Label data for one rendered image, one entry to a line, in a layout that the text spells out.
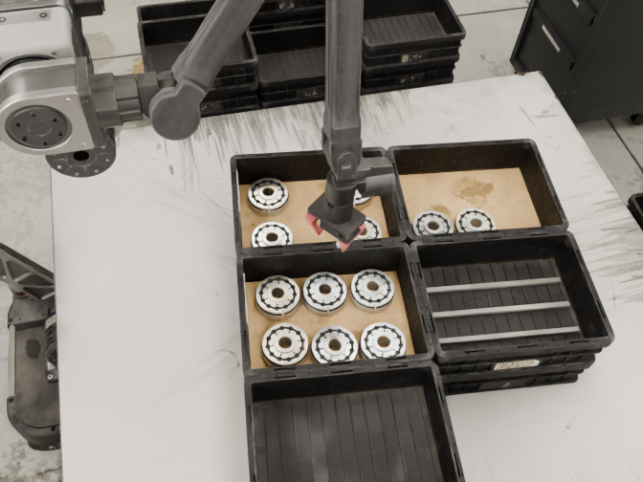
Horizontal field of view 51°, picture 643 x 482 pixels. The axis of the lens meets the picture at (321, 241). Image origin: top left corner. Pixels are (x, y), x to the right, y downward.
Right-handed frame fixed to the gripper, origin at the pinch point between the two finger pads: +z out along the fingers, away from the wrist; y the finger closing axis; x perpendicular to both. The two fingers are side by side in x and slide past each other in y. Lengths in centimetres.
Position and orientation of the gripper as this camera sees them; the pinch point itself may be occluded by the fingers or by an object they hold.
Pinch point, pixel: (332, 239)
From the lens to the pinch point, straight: 140.0
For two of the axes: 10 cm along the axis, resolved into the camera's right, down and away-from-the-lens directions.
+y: -7.9, -5.4, 3.0
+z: -0.8, 5.7, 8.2
